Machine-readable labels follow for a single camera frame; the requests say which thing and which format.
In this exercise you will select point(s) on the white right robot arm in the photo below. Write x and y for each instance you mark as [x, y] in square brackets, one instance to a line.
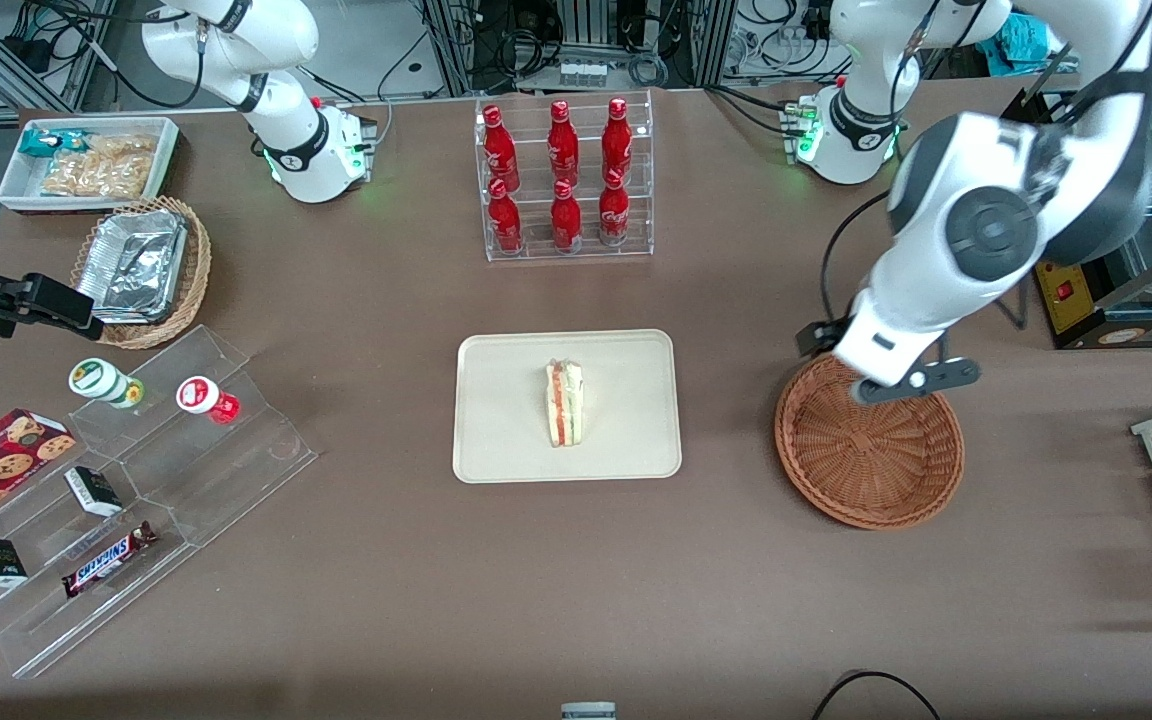
[306, 160]

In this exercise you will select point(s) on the red cola bottle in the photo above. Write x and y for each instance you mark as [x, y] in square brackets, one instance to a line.
[500, 150]
[563, 145]
[566, 218]
[617, 140]
[506, 220]
[614, 212]

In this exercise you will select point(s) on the clear bag of crackers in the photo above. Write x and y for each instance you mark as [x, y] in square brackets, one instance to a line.
[106, 165]

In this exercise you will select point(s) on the teal plastic bag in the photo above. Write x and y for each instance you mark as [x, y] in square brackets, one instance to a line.
[1021, 40]

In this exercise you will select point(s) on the green lidded yogurt cup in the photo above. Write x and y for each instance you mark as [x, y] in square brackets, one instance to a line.
[96, 378]

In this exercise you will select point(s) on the small grey box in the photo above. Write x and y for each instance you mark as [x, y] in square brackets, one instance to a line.
[588, 712]

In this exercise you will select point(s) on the triangular sandwich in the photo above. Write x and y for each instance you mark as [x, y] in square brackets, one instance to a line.
[566, 405]

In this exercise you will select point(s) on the brown Snickers bar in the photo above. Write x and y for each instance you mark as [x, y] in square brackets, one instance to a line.
[108, 558]

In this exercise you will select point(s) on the teal snack packet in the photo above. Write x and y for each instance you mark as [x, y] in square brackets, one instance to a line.
[41, 142]

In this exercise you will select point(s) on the clear acrylic tiered stand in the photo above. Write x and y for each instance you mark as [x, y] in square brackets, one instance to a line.
[226, 470]

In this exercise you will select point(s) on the aluminium foil container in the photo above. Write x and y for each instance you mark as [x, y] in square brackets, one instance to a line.
[131, 265]

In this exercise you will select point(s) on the brown round wicker basket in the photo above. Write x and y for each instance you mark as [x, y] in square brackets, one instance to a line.
[866, 460]

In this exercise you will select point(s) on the red lidded yogurt cup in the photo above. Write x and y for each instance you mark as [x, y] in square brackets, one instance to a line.
[201, 395]

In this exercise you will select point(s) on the black food warmer machine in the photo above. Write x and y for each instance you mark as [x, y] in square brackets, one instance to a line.
[1071, 320]

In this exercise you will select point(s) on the white power strip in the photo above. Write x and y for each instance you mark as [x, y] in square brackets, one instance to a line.
[583, 72]

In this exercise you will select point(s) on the white rectangular snack bin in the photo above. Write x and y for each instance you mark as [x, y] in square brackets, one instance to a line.
[16, 185]

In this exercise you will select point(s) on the cream plastic serving tray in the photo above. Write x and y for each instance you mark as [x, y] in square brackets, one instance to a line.
[506, 420]

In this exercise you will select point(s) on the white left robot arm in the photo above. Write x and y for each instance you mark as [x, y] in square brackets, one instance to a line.
[986, 170]

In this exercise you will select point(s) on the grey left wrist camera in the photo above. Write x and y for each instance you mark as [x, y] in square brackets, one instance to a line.
[951, 375]

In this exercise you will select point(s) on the light wicker basket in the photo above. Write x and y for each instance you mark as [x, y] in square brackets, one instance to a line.
[198, 270]

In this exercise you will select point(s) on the clear acrylic bottle rack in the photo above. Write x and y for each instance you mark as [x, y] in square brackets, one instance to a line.
[636, 245]

